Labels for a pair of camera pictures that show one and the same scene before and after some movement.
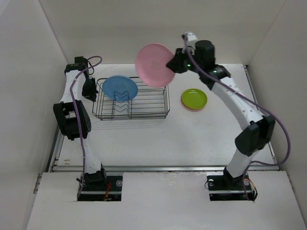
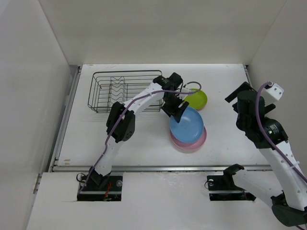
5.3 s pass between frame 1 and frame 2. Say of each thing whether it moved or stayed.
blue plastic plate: moved
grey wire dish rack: moved
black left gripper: moved
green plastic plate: stayed
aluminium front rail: stayed
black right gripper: moved
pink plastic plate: moved
